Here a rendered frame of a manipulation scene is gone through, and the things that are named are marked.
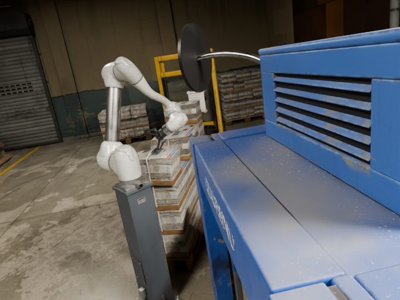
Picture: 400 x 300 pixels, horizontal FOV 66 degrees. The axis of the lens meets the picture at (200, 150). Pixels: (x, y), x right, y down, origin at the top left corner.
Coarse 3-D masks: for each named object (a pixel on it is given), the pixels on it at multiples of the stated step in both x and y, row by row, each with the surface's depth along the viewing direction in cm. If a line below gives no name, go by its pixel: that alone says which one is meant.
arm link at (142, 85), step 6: (144, 78) 210; (138, 84) 207; (144, 84) 209; (144, 90) 212; (150, 90) 215; (150, 96) 218; (156, 96) 222; (162, 96) 232; (162, 102) 237; (168, 102) 241; (174, 102) 245; (168, 108) 242; (174, 108) 243; (180, 108) 250; (168, 114) 245
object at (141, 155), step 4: (140, 152) 262; (144, 152) 260; (148, 152) 256; (140, 156) 250; (144, 156) 248; (140, 160) 241; (140, 164) 242; (144, 168) 242; (144, 172) 243; (144, 176) 244
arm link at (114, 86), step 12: (108, 72) 208; (108, 84) 210; (120, 84) 212; (108, 96) 212; (120, 96) 215; (108, 108) 212; (120, 108) 216; (108, 120) 213; (108, 132) 213; (108, 144) 212; (120, 144) 216; (108, 156) 209; (108, 168) 211
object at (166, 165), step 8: (160, 152) 252; (168, 152) 250; (176, 152) 251; (152, 160) 239; (160, 160) 238; (168, 160) 237; (176, 160) 253; (152, 168) 241; (160, 168) 240; (168, 168) 238; (176, 168) 254; (160, 176) 241; (168, 176) 240
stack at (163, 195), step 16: (192, 160) 309; (192, 176) 302; (160, 192) 249; (176, 192) 246; (192, 192) 295; (160, 224) 258; (176, 224) 256; (192, 224) 289; (176, 240) 261; (192, 256) 278
